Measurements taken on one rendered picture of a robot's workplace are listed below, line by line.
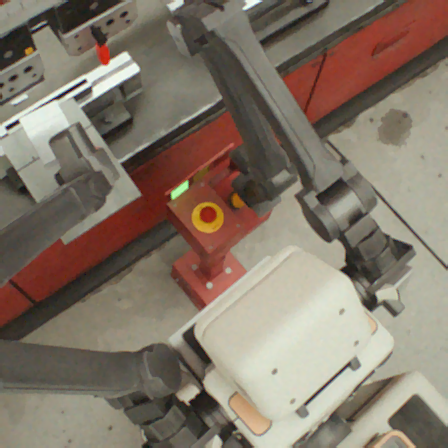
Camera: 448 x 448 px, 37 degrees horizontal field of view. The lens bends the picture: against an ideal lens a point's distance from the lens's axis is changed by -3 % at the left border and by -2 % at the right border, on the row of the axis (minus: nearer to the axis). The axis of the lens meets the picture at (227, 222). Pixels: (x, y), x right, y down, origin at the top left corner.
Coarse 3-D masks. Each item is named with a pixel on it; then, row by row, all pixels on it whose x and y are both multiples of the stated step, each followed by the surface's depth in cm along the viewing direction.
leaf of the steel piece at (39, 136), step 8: (56, 120) 140; (64, 120) 140; (40, 128) 139; (48, 128) 139; (56, 128) 139; (64, 128) 139; (32, 136) 138; (40, 136) 138; (48, 136) 139; (40, 144) 138; (48, 144) 138; (40, 152) 137; (48, 152) 138; (48, 160) 137; (56, 160) 136
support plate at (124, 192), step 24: (72, 120) 140; (0, 144) 138; (24, 144) 138; (96, 144) 139; (24, 168) 136; (48, 168) 137; (120, 168) 138; (48, 192) 135; (120, 192) 136; (96, 216) 134; (72, 240) 133
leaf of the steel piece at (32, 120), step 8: (48, 104) 141; (56, 104) 141; (32, 112) 140; (40, 112) 140; (48, 112) 140; (56, 112) 140; (24, 120) 139; (32, 120) 139; (40, 120) 140; (48, 120) 140; (24, 128) 139; (32, 128) 139
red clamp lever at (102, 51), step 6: (96, 30) 118; (96, 36) 118; (102, 36) 118; (96, 42) 122; (102, 42) 119; (96, 48) 122; (102, 48) 121; (102, 54) 123; (108, 54) 124; (102, 60) 125; (108, 60) 126
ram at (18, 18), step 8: (0, 0) 100; (8, 0) 101; (40, 0) 106; (48, 0) 107; (56, 0) 108; (32, 8) 106; (40, 8) 107; (48, 8) 109; (16, 16) 105; (24, 16) 107; (32, 16) 108; (0, 24) 105; (8, 24) 106; (16, 24) 107; (0, 32) 106
